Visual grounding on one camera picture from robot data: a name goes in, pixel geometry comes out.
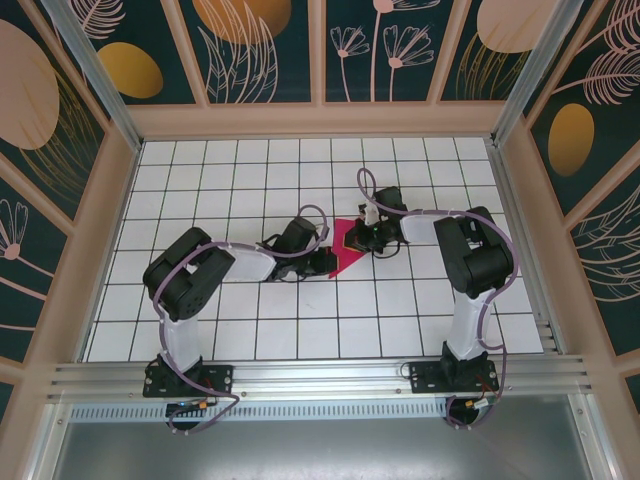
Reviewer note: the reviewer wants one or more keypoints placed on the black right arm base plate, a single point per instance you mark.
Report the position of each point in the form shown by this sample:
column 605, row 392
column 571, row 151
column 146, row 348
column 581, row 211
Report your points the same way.
column 425, row 377

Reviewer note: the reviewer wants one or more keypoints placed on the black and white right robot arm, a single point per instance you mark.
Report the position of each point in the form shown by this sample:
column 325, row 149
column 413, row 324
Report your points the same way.
column 475, row 255

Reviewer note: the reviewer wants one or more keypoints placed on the aluminium side rail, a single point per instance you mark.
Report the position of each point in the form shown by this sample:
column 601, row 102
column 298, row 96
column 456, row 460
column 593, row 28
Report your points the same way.
column 520, row 240

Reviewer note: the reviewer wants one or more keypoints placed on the pink paper sheet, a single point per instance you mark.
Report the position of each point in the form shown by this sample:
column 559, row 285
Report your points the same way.
column 341, row 262

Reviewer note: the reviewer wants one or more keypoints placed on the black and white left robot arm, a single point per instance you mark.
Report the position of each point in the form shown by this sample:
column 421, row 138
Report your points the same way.
column 185, row 285

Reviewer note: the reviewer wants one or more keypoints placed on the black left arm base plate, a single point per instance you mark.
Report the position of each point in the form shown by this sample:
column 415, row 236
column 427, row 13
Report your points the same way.
column 220, row 380

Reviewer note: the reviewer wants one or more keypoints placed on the aluminium corner post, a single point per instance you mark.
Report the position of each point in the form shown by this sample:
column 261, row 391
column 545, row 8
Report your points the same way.
column 100, row 85
column 530, row 65

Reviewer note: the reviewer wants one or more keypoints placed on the aluminium mounting rail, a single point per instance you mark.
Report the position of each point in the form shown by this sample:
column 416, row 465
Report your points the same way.
column 320, row 375

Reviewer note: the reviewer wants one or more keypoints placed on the small controller board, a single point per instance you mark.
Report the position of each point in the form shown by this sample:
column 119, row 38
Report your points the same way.
column 197, row 406
column 482, row 404

